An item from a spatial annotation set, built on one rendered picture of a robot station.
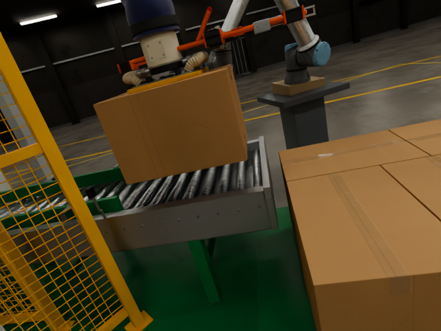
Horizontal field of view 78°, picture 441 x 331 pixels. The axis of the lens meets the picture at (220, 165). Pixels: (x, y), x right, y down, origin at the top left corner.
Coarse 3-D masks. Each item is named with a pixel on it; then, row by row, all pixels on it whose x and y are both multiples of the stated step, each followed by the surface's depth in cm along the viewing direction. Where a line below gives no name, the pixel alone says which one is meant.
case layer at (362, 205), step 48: (336, 144) 148; (384, 144) 133; (432, 144) 121; (288, 192) 122; (336, 192) 106; (384, 192) 98; (432, 192) 91; (336, 240) 82; (384, 240) 78; (432, 240) 73; (336, 288) 70; (384, 288) 68; (432, 288) 67
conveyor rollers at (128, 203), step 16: (256, 160) 155; (176, 176) 172; (208, 176) 151; (224, 176) 146; (240, 176) 141; (256, 176) 136; (96, 192) 178; (112, 192) 166; (128, 192) 164; (144, 192) 153; (160, 192) 148; (176, 192) 144; (192, 192) 140; (208, 192) 135; (16, 208) 190; (32, 208) 181; (128, 208) 144
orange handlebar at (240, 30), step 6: (306, 12) 114; (276, 18) 115; (282, 18) 115; (252, 24) 117; (270, 24) 117; (234, 30) 118; (240, 30) 118; (246, 30) 118; (252, 30) 122; (222, 36) 120; (228, 36) 120; (234, 36) 121; (192, 42) 122; (198, 42) 122; (180, 48) 123; (186, 48) 123; (132, 60) 128; (138, 60) 127; (144, 60) 127
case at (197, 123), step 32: (128, 96) 116; (160, 96) 115; (192, 96) 114; (224, 96) 112; (128, 128) 122; (160, 128) 120; (192, 128) 119; (224, 128) 118; (128, 160) 128; (160, 160) 126; (192, 160) 125; (224, 160) 124
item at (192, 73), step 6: (180, 72) 121; (186, 72) 118; (192, 72) 116; (198, 72) 116; (150, 78) 123; (168, 78) 119; (174, 78) 118; (180, 78) 117; (186, 78) 117; (144, 84) 121; (150, 84) 120; (156, 84) 119; (162, 84) 119; (132, 90) 122; (138, 90) 121
